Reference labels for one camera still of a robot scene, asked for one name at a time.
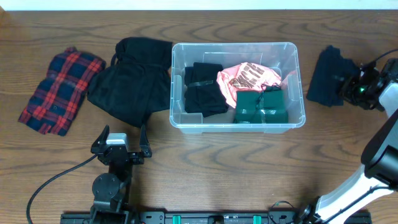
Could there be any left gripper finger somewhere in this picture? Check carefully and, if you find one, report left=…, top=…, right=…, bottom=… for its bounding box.
left=139, top=124, right=150, bottom=152
left=92, top=125, right=109, bottom=149

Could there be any dark navy garment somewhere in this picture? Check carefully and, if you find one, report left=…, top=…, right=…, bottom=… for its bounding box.
left=307, top=45, right=360, bottom=107

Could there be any red navy plaid shirt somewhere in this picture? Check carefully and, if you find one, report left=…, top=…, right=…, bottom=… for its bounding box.
left=18, top=47, right=106, bottom=136

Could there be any large black garment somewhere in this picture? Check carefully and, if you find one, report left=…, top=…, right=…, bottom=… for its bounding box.
left=88, top=37, right=172, bottom=128

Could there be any black taped garment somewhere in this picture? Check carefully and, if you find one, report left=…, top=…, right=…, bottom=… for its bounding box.
left=184, top=62, right=228, bottom=118

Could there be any clear plastic storage bin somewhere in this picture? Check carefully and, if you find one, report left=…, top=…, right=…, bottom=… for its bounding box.
left=169, top=42, right=306, bottom=134

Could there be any green taped garment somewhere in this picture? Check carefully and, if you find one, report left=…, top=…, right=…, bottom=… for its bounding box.
left=234, top=89, right=289, bottom=124

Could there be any pink printed t-shirt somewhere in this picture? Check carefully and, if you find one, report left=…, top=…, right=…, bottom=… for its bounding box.
left=216, top=62, right=282, bottom=108

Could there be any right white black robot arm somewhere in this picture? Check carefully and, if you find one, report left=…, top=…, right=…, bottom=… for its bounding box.
left=294, top=58, right=397, bottom=224

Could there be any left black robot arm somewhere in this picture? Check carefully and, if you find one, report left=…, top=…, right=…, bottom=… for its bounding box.
left=90, top=125, right=152, bottom=224

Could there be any left black cable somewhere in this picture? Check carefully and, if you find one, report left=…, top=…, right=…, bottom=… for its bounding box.
left=26, top=152, right=100, bottom=224

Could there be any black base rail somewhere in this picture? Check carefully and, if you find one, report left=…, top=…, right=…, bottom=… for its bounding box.
left=60, top=210, right=373, bottom=224

